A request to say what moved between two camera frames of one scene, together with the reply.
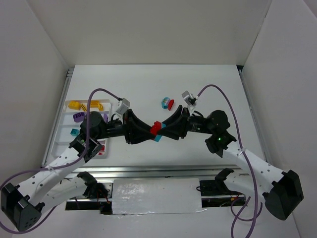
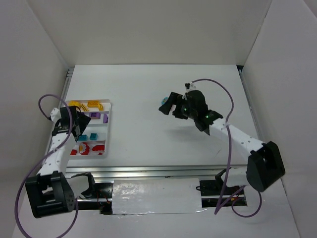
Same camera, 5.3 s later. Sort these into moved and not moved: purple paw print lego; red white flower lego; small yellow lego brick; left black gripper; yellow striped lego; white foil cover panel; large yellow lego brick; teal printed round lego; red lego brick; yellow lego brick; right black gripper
Moved: red lego brick; red white flower lego; right black gripper; left black gripper
Not moved: small yellow lego brick; yellow lego brick; yellow striped lego; large yellow lego brick; teal printed round lego; purple paw print lego; white foil cover panel
